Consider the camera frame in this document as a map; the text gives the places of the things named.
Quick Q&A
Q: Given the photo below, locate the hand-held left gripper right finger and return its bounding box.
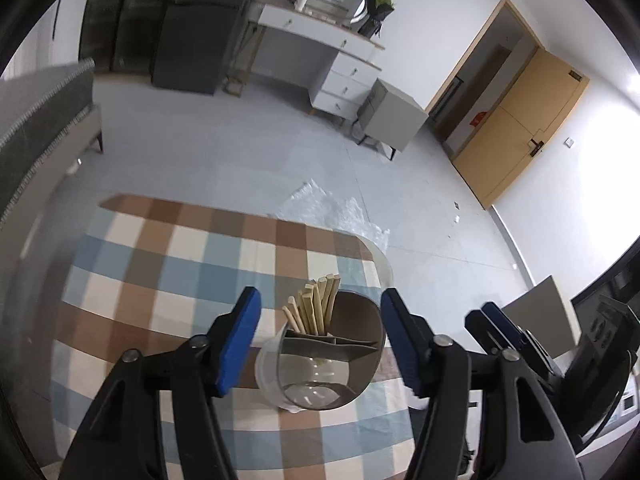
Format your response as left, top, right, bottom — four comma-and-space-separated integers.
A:
380, 287, 585, 480

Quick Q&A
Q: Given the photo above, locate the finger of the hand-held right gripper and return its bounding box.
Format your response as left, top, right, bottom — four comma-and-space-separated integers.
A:
482, 302, 566, 381
465, 309, 506, 356

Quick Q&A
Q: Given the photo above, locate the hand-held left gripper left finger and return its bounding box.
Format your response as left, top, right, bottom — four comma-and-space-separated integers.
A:
59, 286, 263, 480

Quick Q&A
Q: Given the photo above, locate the bunch of chopsticks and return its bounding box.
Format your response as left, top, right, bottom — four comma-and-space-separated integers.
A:
281, 272, 342, 337

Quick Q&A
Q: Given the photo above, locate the clear grey utensil holder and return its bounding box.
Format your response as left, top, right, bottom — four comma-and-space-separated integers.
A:
255, 290, 387, 413

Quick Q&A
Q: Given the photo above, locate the beige box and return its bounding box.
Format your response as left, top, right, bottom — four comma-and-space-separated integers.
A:
500, 275, 582, 356

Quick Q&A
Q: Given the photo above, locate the black cabinet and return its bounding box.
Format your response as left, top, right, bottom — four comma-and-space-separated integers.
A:
570, 240, 640, 321

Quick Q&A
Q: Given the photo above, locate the checkered tablecloth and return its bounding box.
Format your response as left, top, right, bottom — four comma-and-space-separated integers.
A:
50, 194, 481, 480

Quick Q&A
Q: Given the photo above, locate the clear bubble wrap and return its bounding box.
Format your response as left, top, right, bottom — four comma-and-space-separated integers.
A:
277, 177, 391, 253

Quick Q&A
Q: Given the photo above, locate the wooden door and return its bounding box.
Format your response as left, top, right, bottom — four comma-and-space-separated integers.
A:
450, 47, 591, 211

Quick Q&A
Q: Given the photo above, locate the beige nightstand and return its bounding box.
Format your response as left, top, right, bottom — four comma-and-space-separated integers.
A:
356, 78, 430, 161

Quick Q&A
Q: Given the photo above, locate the grey bed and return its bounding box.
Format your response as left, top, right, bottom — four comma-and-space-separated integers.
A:
0, 57, 105, 226

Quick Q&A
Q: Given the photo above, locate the grey refrigerator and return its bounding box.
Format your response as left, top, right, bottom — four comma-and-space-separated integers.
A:
151, 0, 273, 96

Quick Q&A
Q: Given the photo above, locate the white dressing table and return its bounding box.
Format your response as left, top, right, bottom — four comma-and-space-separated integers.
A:
223, 0, 387, 118

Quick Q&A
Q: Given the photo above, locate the dark glass cabinet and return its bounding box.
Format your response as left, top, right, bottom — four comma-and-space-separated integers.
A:
80, 0, 173, 73

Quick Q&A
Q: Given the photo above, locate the wooden door frame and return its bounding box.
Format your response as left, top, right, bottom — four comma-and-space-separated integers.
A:
425, 0, 543, 151

